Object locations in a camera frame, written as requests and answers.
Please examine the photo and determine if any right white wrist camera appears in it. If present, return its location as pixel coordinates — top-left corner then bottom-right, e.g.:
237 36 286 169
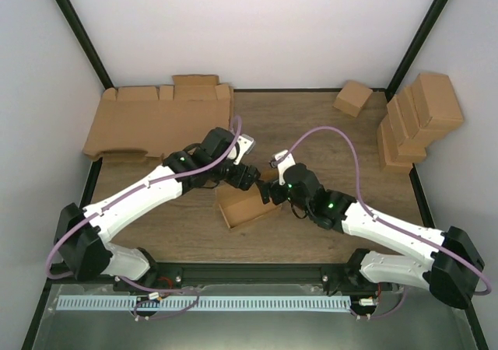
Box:
269 149 296 185

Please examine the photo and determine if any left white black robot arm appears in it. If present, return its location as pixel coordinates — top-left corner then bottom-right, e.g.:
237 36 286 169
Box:
54 128 260 291

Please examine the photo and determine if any small folded cardboard box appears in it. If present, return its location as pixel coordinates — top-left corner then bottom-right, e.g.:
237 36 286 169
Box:
332 80 373 117

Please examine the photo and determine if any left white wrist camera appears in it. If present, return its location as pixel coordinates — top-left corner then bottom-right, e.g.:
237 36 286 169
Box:
227 134 255 165

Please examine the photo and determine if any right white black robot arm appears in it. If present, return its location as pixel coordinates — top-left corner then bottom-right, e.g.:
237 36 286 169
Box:
258 163 484 309

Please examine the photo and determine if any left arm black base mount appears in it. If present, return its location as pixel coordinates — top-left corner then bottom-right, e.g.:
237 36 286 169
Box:
112 262 184 295

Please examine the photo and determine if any right black frame post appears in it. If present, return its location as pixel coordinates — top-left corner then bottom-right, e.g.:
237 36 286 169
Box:
384 0 449 101

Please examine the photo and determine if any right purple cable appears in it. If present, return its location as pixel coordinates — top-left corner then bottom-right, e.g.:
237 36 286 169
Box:
287 126 492 322

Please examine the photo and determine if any stack of flat cardboard sheets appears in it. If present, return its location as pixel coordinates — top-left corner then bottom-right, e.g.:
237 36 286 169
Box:
82 75 233 162

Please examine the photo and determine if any light blue slotted cable duct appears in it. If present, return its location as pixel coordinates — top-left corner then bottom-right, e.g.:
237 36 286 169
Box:
55 295 351 313

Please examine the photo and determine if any left black frame post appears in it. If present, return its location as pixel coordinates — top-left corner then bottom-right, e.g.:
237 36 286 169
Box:
54 0 114 89

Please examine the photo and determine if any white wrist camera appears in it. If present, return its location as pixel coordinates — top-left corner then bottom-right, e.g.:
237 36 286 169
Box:
269 149 296 185
227 134 255 165

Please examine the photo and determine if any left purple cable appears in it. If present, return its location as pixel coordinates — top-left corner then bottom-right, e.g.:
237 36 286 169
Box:
45 115 244 323

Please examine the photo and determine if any black frame post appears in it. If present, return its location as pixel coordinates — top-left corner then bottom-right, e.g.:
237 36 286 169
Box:
54 0 114 89
384 0 449 101

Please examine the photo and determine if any lowest stacked folded cardboard box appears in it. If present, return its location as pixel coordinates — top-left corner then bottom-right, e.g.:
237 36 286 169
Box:
377 117 412 174

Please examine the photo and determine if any purple cable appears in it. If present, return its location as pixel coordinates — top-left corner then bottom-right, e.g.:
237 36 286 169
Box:
287 126 492 322
45 115 244 323

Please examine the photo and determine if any black aluminium frame rail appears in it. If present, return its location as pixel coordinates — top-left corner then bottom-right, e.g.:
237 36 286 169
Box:
50 262 460 289

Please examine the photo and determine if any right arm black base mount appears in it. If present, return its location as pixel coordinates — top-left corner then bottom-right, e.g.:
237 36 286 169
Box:
320 248 377 296

